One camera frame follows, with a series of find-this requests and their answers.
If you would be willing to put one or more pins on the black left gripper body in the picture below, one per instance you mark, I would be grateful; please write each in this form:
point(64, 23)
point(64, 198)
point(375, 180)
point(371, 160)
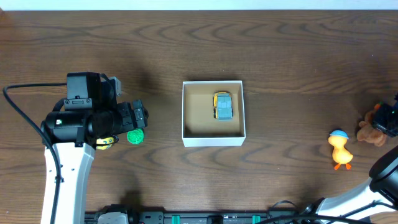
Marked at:
point(138, 114)

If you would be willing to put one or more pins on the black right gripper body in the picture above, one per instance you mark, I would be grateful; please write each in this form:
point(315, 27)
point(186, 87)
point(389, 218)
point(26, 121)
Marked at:
point(385, 116)

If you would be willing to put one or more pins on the brown plush teddy bear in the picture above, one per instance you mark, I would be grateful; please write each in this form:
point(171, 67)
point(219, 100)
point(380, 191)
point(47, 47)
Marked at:
point(367, 132)

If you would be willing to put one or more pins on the orange rubber duck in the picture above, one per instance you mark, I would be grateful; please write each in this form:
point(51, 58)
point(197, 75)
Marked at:
point(340, 154)

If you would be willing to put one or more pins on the white cardboard box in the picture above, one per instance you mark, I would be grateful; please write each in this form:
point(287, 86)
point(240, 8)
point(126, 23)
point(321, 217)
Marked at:
point(200, 128)

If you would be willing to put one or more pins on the grey yellow toy car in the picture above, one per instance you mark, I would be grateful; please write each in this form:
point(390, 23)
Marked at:
point(222, 106)

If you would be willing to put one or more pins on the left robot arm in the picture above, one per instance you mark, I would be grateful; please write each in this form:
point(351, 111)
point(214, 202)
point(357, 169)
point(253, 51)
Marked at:
point(73, 131)

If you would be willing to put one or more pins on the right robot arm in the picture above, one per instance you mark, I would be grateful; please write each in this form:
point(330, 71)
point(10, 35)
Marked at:
point(379, 193)

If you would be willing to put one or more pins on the green ridged disc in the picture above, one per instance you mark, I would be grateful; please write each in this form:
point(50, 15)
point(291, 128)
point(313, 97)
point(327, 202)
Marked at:
point(135, 136)

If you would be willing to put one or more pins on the yellow letter ball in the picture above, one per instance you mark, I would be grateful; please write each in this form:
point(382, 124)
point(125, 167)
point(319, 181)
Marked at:
point(104, 144)

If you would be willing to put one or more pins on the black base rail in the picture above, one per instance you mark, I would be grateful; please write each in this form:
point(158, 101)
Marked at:
point(122, 214)

